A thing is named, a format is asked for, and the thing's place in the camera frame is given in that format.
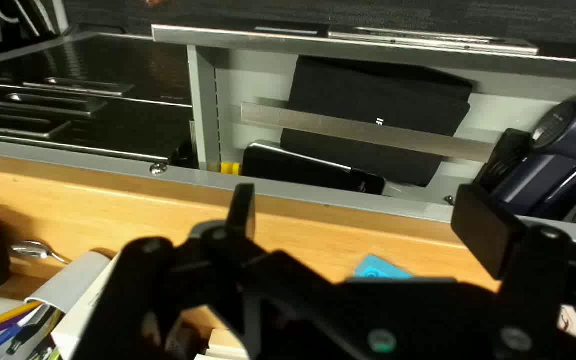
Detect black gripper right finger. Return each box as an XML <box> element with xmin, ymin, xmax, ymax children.
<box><xmin>451</xmin><ymin>185</ymin><xmax>576</xmax><ymax>360</ymax></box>

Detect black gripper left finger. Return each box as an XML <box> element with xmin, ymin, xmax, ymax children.
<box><xmin>80</xmin><ymin>183</ymin><xmax>273</xmax><ymax>360</ymax></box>

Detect blue toy brick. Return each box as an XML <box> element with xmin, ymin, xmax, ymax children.
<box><xmin>353</xmin><ymin>252</ymin><xmax>415</xmax><ymax>283</ymax></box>

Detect small yellow item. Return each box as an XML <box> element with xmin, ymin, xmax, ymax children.
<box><xmin>219</xmin><ymin>160</ymin><xmax>243</xmax><ymax>179</ymax></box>

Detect black flat case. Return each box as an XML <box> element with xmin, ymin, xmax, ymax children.
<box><xmin>240</xmin><ymin>142</ymin><xmax>388</xmax><ymax>198</ymax></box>

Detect dark blue stapler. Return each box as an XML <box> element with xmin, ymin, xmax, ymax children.
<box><xmin>472</xmin><ymin>95</ymin><xmax>576</xmax><ymax>222</ymax></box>

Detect black bin in shelf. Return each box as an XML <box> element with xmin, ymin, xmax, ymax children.
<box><xmin>279</xmin><ymin>54</ymin><xmax>476</xmax><ymax>191</ymax></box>

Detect white desk organiser tray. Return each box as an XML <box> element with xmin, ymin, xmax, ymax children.
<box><xmin>0</xmin><ymin>248</ymin><xmax>120</xmax><ymax>360</ymax></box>

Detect silver metal clip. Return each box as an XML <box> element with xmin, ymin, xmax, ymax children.
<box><xmin>11</xmin><ymin>239</ymin><xmax>71</xmax><ymax>266</ymax></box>

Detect yellow pencil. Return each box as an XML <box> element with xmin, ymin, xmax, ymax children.
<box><xmin>0</xmin><ymin>301</ymin><xmax>43</xmax><ymax>333</ymax></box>

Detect grey metal divider rail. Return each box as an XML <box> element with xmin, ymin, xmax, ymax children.
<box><xmin>238</xmin><ymin>98</ymin><xmax>498</xmax><ymax>164</ymax></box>

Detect white cable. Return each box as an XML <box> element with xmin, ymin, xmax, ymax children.
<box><xmin>0</xmin><ymin>0</ymin><xmax>58</xmax><ymax>39</ymax></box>

